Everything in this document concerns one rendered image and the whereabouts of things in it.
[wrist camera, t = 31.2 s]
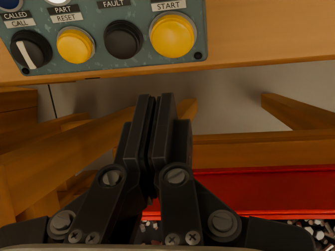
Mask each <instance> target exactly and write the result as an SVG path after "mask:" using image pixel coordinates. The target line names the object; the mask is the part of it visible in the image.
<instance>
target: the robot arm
mask: <svg viewBox="0 0 335 251"><path fill-rule="evenodd" d="M192 148H193V140H192V127H191V120H190V119H178V116H177V110H176V104H175V98H174V93H173V92H170V93H162V94H161V96H158V97H157V101H156V99H155V97H151V95H150V94H141V95H138V98H137V102H136V107H135V111H134V115H133V119H132V121H131V122H125V123H124V125H123V128H122V132H121V136H120V139H119V143H118V147H117V150H116V154H115V158H114V162H113V164H109V165H106V166H104V167H102V168H101V169H100V170H99V171H98V172H97V174H96V175H95V177H94V179H93V181H92V183H91V185H90V187H89V189H88V190H87V191H85V192H84V193H82V194H81V195H80V196H78V197H77V198H75V199H74V200H73V201H71V202H70V203H68V204H67V205H66V206H64V207H63V208H61V209H60V210H59V211H57V212H56V213H55V214H54V215H53V216H52V217H48V216H43V217H38V218H34V219H30V220H25V221H21V222H16V223H12V224H7V225H5V226H2V227H1V228H0V251H316V244H315V239H314V238H313V236H312V235H311V233H310V232H308V231H307V230H306V229H304V228H302V227H299V226H295V225H291V224H286V223H281V222H277V221H272V220H267V219H263V218H258V217H253V216H249V218H248V217H243V216H239V215H238V214H237V213H236V212H235V211H234V210H232V209H231V208H230V207H229V206H228V205H226V204H225V203H224V202H223V201H222V200H220V199H219V198H218V197H217V196H215V195H214V194H213V193H212V192H211V191H209V190H208V189H207V188H206V187H204V186H203V185H202V184H201V183H200V182H198V181H197V180H196V179H195V178H194V176H193V171H192ZM157 197H158V200H159V203H160V207H161V226H162V245H134V241H135V238H136V234H137V231H138V228H139V225H140V222H141V219H142V214H143V212H142V210H144V209H145V208H146V207H147V206H151V205H153V199H156V198H157Z"/></svg>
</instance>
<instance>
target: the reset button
mask: <svg viewBox="0 0 335 251"><path fill-rule="evenodd" d="M56 44H57V49H58V52H59V54H60V55H61V57H62V58H64V59H65V60H66V61H68V62H70V63H74V64H79V63H83V62H86V61H87V60H88V59H89V57H90V55H91V53H92V50H93V47H92V43H91V41H90V39H89V38H88V37H87V36H86V35H85V34H84V33H82V32H80V31H78V30H73V29H70V30H66V31H64V32H62V33H61V35H60V36H59V38H58V39H57V43H56Z"/></svg>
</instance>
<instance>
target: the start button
mask: <svg viewBox="0 0 335 251"><path fill-rule="evenodd" d="M151 43H152V46H153V48H154V49H155V50H156V51H157V52H158V53H159V54H160V55H162V56H165V57H168V58H178V57H181V56H184V55H185V54H186V53H188V52H189V51H190V49H191V48H192V46H193V43H194V31H193V28H192V26H191V24H190V23H189V21H187V20H186V19H185V18H183V17H181V16H179V15H173V14H172V15H166V16H163V17H161V18H160V19H158V20H157V21H156V22H155V24H154V25H153V27H152V31H151Z"/></svg>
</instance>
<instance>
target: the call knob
mask: <svg viewBox="0 0 335 251"><path fill-rule="evenodd" d="M10 51H11V54H12V56H13V58H14V59H15V61H16V62H18V63H19V64H20V65H22V66H24V67H26V68H30V69H36V68H40V67H42V66H44V65H45V63H46V62H47V60H48V58H49V51H48V48H47V46H46V45H45V44H44V42H43V41H42V40H40V39H39V38H38V37H36V36H34V35H32V34H28V33H22V34H19V35H17V36H16V37H15V38H14V39H13V40H12V41H11V43H10Z"/></svg>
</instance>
